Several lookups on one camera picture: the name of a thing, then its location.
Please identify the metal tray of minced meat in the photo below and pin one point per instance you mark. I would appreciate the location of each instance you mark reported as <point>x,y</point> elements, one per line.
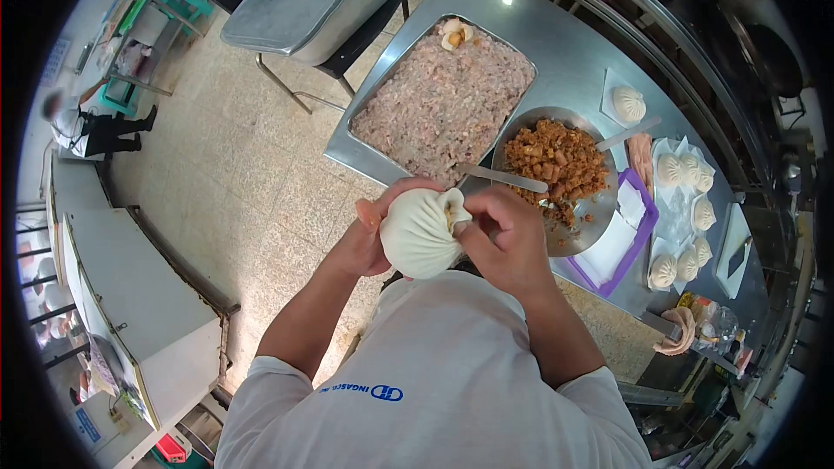
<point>443,104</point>

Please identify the dark knife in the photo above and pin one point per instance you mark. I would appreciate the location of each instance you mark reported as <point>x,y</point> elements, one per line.
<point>739,256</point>

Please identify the pleated white dough bun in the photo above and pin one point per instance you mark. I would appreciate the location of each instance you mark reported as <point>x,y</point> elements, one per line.
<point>417,234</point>

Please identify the black wok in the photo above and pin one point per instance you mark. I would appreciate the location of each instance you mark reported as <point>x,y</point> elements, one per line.
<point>775,62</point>

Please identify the metal rack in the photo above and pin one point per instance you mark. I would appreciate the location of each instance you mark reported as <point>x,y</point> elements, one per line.
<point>677,45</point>

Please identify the person's left fingers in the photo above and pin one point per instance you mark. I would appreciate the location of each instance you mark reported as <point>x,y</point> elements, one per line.
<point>404,185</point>

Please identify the black metal-legged stool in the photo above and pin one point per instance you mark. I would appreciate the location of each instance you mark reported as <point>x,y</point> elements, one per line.
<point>365,39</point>

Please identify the person's body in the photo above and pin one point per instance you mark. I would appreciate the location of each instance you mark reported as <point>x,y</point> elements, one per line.
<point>443,365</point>

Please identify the white counter cabinet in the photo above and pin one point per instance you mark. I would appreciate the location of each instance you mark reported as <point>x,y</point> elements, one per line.
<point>143,312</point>

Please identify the row of raw buns on papers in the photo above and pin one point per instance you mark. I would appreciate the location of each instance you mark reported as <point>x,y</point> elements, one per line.
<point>671,170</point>

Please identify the round raw bun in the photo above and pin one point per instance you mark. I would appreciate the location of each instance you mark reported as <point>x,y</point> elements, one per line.
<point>629,104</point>

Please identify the clear plastic bag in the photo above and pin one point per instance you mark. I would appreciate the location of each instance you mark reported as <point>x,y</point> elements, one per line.
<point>713,322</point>

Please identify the purple plastic tray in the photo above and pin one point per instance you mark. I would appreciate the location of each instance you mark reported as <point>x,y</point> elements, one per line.
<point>635,254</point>

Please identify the cluttered metal table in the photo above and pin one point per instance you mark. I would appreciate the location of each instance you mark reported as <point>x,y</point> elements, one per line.
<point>130,32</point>

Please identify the brown cooked filling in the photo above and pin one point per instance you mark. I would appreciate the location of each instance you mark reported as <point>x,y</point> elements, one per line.
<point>560,163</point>

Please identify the pink meat slices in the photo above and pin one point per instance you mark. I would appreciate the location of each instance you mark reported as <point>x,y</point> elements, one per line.
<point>641,159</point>

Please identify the flat metal spatula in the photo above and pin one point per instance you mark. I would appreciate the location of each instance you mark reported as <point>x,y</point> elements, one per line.
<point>502,177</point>
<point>625,134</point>

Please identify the person's right hand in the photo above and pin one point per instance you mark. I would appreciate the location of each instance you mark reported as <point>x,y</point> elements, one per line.
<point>515,247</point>

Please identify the stack of white paper squares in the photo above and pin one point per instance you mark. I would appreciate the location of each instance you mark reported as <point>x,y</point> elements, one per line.
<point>609,247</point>

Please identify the white cutting board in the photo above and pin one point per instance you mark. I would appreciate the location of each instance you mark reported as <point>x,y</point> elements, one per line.
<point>728,241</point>

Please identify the person's right thumb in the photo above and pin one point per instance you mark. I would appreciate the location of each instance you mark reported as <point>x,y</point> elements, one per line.
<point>474,240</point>

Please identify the person's left hand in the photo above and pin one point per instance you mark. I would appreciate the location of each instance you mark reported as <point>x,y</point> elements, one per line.
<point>358,247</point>

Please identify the person's right fingers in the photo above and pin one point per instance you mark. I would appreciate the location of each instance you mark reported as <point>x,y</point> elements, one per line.
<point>498,203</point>

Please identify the peeled eggs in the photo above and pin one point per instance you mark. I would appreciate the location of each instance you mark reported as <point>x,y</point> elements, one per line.
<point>455,34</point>

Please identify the round metal bowl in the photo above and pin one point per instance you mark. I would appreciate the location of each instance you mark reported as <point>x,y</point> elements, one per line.
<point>586,221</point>

